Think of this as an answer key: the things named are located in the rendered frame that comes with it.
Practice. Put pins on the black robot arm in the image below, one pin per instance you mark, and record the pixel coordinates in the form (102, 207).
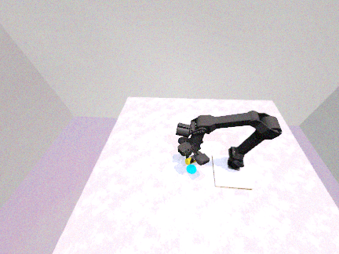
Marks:
(267, 128)

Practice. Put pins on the yellow cylinder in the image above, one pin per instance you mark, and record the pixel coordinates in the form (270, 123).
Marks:
(187, 161)

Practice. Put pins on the cyan circle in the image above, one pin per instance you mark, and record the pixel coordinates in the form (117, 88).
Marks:
(191, 169)

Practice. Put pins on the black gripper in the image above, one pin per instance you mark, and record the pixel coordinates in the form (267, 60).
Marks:
(199, 157)

